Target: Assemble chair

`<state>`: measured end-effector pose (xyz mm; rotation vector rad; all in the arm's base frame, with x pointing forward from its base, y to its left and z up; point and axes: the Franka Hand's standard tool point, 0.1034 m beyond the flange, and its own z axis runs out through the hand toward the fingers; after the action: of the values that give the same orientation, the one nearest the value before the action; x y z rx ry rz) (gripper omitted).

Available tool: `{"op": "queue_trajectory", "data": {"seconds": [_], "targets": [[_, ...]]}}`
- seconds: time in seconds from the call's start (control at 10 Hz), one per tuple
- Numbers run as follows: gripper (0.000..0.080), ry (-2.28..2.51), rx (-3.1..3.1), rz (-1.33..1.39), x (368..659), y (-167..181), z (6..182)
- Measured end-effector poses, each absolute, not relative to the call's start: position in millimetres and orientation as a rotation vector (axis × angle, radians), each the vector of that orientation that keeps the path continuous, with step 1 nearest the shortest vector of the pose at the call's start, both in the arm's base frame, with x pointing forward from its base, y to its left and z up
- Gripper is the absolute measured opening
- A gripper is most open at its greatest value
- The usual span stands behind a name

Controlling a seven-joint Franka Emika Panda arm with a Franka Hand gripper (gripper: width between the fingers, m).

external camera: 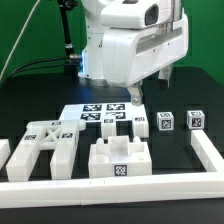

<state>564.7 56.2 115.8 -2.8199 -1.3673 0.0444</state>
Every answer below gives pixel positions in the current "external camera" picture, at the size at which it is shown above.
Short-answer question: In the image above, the black cable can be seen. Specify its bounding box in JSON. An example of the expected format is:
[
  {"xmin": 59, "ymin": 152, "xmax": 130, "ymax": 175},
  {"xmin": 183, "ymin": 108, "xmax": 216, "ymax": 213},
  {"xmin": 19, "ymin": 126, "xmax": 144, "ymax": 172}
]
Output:
[{"xmin": 6, "ymin": 54, "xmax": 83, "ymax": 79}]

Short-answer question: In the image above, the white cable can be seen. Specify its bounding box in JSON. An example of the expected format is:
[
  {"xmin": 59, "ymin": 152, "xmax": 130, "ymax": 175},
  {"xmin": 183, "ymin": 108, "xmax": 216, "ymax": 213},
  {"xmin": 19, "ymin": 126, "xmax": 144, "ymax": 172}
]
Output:
[{"xmin": 0, "ymin": 0, "xmax": 43, "ymax": 83}]

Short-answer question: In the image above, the white tagged cube left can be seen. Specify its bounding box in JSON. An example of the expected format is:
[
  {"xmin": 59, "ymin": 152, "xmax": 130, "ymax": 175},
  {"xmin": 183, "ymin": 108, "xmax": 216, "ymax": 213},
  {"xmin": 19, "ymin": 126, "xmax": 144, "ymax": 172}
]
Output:
[{"xmin": 157, "ymin": 112, "xmax": 174, "ymax": 131}]

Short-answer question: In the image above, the white chair back frame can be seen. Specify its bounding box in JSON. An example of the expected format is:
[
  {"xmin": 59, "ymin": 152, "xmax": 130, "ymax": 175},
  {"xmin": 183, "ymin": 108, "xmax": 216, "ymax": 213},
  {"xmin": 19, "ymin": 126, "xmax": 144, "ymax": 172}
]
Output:
[{"xmin": 6, "ymin": 119, "xmax": 86, "ymax": 182}]

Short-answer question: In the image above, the white block at left edge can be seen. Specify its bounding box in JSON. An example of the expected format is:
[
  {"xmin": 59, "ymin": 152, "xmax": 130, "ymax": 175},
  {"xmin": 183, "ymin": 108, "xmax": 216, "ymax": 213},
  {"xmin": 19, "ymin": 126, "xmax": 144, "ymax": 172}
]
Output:
[{"xmin": 0, "ymin": 139, "xmax": 10, "ymax": 169}]

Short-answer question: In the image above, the white chair seat block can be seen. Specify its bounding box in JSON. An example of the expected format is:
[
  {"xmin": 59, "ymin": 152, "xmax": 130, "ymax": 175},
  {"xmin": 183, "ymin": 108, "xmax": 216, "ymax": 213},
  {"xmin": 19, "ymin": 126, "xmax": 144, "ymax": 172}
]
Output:
[{"xmin": 88, "ymin": 136, "xmax": 152, "ymax": 178}]

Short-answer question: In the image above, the white L-shaped fence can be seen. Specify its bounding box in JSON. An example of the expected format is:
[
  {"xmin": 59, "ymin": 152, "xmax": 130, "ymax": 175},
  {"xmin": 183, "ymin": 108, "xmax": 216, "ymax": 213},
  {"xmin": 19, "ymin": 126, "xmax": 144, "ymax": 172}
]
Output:
[{"xmin": 0, "ymin": 130, "xmax": 224, "ymax": 208}]

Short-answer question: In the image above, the white tagged cube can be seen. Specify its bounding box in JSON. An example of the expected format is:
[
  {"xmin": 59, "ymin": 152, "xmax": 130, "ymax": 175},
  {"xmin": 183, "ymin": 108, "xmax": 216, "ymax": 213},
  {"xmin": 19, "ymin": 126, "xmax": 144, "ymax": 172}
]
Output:
[
  {"xmin": 157, "ymin": 112, "xmax": 174, "ymax": 131},
  {"xmin": 187, "ymin": 110, "xmax": 205, "ymax": 129}
]

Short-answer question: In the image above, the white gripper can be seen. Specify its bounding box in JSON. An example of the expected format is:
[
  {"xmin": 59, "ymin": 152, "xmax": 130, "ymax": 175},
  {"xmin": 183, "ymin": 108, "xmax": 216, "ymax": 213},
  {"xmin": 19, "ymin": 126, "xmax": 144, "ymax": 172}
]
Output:
[{"xmin": 102, "ymin": 13, "xmax": 189, "ymax": 106}]

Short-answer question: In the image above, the white tagged cube right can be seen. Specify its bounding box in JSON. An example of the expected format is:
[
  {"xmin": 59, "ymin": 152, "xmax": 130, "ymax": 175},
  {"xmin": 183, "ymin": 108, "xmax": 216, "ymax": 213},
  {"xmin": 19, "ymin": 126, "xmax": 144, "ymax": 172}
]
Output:
[{"xmin": 187, "ymin": 110, "xmax": 205, "ymax": 129}]

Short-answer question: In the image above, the white marker base plate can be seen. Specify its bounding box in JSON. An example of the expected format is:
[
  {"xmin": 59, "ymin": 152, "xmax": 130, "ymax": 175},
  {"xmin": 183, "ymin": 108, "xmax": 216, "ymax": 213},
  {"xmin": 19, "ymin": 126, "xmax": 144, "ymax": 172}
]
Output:
[{"xmin": 59, "ymin": 102, "xmax": 147, "ymax": 123}]

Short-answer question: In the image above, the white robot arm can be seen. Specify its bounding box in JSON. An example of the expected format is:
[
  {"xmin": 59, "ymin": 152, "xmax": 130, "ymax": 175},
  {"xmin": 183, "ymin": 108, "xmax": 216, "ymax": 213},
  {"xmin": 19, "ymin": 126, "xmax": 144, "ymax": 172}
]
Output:
[{"xmin": 79, "ymin": 0, "xmax": 189, "ymax": 106}]

